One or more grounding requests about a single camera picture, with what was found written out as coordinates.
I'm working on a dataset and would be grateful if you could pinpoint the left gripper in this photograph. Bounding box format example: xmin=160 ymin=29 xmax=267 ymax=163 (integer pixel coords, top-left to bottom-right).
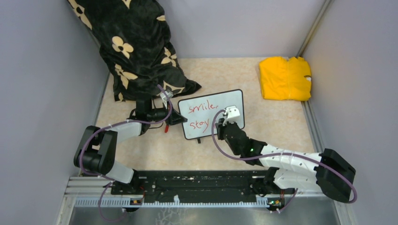
xmin=148 ymin=101 xmax=187 ymax=127

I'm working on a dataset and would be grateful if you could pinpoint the black framed whiteboard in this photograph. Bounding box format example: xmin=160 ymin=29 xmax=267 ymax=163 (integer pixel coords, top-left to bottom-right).
xmin=177 ymin=89 xmax=245 ymax=140

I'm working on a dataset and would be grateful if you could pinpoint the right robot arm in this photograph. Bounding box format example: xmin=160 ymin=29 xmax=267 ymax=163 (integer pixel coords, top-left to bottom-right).
xmin=213 ymin=119 xmax=358 ymax=203

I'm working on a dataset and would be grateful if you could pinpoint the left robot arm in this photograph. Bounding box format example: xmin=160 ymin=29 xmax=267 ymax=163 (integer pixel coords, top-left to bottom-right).
xmin=73 ymin=98 xmax=187 ymax=194

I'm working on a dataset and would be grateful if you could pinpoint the yellow folded cloth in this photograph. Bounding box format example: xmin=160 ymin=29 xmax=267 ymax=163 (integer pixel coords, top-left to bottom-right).
xmin=259 ymin=56 xmax=312 ymax=101

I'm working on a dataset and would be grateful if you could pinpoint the black floral blanket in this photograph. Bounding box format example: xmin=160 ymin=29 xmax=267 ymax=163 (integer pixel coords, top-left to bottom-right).
xmin=69 ymin=0 xmax=201 ymax=102

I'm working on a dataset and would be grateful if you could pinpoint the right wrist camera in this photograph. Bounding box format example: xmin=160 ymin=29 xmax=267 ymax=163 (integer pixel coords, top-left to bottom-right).
xmin=222 ymin=105 xmax=240 ymax=126

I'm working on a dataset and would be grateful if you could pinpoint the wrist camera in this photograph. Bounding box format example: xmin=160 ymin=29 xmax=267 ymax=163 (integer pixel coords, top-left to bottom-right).
xmin=160 ymin=90 xmax=174 ymax=108
xmin=222 ymin=105 xmax=240 ymax=126

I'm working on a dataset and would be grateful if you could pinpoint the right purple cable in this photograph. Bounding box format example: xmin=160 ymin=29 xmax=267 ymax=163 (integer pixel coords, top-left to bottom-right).
xmin=211 ymin=109 xmax=358 ymax=204

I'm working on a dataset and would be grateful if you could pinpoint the purple cable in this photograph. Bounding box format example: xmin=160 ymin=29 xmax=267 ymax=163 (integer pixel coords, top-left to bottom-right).
xmin=211 ymin=109 xmax=358 ymax=204
xmin=78 ymin=85 xmax=173 ymax=224

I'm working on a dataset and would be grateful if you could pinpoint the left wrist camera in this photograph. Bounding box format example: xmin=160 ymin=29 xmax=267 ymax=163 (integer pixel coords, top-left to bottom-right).
xmin=160 ymin=90 xmax=174 ymax=108

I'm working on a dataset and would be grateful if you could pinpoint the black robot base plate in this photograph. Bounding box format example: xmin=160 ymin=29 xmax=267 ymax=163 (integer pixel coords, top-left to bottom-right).
xmin=110 ymin=169 xmax=295 ymax=205

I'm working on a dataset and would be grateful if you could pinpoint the aluminium side rail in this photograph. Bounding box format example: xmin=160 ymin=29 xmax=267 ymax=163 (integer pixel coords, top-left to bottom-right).
xmin=301 ymin=100 xmax=347 ymax=199

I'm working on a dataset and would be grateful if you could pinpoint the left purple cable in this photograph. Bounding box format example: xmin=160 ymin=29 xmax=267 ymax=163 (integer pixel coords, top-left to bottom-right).
xmin=78 ymin=85 xmax=173 ymax=224

